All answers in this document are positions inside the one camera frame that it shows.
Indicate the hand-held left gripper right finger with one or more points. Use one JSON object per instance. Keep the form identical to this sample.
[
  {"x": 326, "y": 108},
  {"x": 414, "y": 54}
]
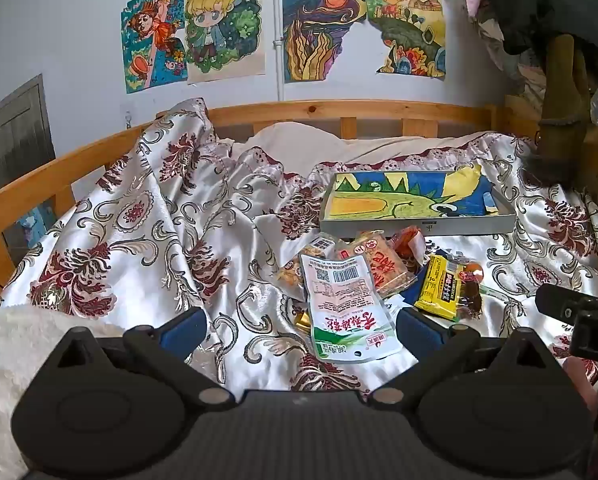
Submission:
[{"x": 419, "y": 332}]

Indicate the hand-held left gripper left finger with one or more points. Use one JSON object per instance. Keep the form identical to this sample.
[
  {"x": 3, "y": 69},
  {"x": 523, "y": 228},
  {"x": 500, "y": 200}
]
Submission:
[{"x": 184, "y": 332}]

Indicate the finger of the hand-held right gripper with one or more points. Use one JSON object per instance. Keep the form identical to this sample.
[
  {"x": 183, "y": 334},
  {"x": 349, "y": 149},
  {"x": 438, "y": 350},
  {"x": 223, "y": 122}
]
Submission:
[{"x": 556, "y": 300}]

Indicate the blue toothpaste box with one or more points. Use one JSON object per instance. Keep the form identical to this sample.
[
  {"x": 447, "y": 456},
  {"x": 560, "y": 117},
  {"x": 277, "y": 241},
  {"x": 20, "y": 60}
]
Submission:
[{"x": 413, "y": 287}]

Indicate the yellow snack packet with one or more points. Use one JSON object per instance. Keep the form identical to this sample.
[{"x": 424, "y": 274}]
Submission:
[{"x": 439, "y": 287}]

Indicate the dark dried fruit packet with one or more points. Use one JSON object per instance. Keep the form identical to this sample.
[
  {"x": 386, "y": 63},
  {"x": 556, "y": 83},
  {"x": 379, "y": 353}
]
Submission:
[{"x": 471, "y": 300}]

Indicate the long green snack packet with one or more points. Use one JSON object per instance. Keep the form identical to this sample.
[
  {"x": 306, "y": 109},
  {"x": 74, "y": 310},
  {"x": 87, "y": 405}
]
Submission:
[{"x": 490, "y": 291}]

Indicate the clear red-print rice cracker packet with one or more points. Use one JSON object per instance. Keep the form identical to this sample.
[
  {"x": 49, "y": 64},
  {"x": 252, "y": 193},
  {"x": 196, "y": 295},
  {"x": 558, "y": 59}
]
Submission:
[{"x": 384, "y": 265}]

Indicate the orange tangerine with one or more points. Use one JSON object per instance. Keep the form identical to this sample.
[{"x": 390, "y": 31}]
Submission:
[{"x": 472, "y": 274}]

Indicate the white green-labelled snack packet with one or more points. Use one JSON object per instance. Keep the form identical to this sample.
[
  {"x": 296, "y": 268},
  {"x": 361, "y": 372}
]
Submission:
[{"x": 339, "y": 300}]

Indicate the orange-red snack bag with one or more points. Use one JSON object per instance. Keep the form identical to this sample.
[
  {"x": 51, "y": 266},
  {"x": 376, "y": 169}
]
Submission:
[{"x": 409, "y": 245}]

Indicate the gold foil snack packet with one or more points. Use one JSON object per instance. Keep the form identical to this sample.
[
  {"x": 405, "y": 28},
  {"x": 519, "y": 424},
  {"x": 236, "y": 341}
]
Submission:
[{"x": 303, "y": 321}]

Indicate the clear orange cracker packet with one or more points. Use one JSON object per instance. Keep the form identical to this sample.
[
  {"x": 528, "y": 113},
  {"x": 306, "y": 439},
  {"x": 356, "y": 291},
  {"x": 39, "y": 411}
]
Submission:
[{"x": 299, "y": 270}]

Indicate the grey box with painted lining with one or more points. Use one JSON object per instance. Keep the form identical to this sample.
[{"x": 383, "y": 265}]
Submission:
[{"x": 414, "y": 195}]

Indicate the person's right hand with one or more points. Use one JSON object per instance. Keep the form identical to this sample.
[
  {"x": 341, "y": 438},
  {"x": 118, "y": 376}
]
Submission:
[{"x": 579, "y": 380}]

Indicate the floral satin blanket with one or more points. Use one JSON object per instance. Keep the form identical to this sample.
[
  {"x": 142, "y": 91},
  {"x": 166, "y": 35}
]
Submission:
[{"x": 154, "y": 260}]

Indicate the white fluffy blanket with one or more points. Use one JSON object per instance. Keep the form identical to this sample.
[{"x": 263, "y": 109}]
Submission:
[{"x": 24, "y": 360}]

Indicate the cream bed sheet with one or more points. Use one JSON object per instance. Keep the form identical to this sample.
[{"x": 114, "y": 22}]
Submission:
[{"x": 299, "y": 145}]

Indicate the patterned hanging clothes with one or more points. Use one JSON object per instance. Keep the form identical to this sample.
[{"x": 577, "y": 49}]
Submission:
[{"x": 519, "y": 60}]

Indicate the wooden bed frame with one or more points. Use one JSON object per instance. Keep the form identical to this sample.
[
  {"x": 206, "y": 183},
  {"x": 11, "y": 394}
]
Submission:
[{"x": 299, "y": 110}]

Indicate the white wall pipe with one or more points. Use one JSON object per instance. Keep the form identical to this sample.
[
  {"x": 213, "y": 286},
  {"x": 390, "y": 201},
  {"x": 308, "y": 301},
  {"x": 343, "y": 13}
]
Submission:
[{"x": 279, "y": 60}]

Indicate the red-haired girl wall poster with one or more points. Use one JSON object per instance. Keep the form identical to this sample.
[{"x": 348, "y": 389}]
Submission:
[{"x": 151, "y": 40}]

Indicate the blond cartoon child wall poster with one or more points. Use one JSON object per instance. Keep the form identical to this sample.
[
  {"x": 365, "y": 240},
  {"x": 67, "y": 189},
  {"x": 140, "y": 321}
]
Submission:
[{"x": 224, "y": 30}]

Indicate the colourful landscape wall poster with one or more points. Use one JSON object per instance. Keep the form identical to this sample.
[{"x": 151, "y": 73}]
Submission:
[{"x": 409, "y": 25}]

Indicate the swirling sun wall poster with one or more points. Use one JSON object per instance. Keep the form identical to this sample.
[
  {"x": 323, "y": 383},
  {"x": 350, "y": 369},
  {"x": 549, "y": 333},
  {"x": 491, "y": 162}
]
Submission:
[{"x": 319, "y": 30}]

